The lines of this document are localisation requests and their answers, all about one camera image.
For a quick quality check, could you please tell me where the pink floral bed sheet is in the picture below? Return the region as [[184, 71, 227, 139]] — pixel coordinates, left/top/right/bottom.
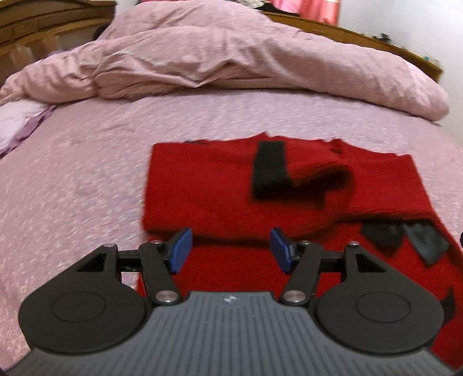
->
[[0, 89, 463, 362]]

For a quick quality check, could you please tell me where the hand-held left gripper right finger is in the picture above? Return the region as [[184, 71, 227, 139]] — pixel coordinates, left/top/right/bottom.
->
[[270, 228, 390, 307]]

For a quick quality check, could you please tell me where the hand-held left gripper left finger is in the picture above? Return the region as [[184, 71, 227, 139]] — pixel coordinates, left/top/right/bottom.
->
[[74, 228, 193, 307]]

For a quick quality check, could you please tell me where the white and purple cloth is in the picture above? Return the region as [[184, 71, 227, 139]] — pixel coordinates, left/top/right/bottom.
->
[[0, 101, 56, 157]]

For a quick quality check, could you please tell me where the red knit cardigan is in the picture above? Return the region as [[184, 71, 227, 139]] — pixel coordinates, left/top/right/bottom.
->
[[137, 132, 463, 366]]

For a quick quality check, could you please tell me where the pink floral duvet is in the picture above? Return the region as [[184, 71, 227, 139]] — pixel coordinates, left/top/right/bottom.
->
[[0, 0, 450, 122]]

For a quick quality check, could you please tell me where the pink curtain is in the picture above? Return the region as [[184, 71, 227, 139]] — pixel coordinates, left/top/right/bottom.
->
[[271, 0, 341, 27]]

